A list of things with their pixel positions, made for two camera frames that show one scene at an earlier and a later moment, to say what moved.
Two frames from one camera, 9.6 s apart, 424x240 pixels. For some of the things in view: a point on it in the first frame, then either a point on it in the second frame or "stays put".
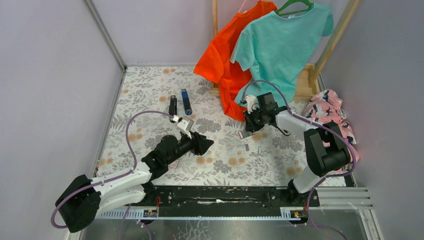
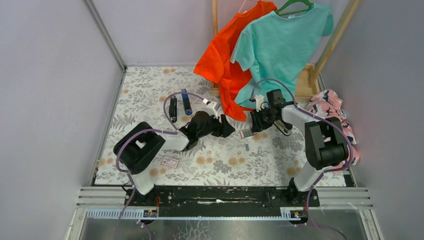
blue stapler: x=186 y=102 stays put
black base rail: x=227 y=201 stays put
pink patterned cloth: x=325 y=106 stays put
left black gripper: x=199 y=144 -> x=222 y=129
